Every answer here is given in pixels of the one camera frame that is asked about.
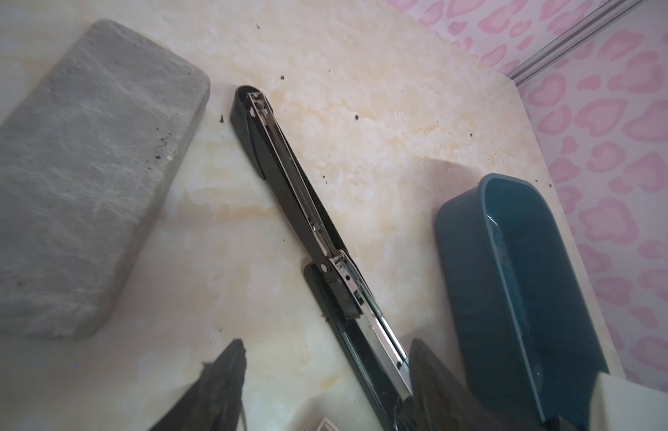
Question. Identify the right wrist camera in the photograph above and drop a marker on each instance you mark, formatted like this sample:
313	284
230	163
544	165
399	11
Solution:
617	404

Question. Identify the grey stone block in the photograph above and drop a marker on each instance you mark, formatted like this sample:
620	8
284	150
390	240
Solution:
86	161

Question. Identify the teal plastic tray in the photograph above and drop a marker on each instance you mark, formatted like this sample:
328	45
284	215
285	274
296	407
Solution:
529	346

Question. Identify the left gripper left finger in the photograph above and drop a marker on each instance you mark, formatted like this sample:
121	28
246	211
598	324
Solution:
214	401

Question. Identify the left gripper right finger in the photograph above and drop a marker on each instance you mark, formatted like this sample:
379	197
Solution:
440	401

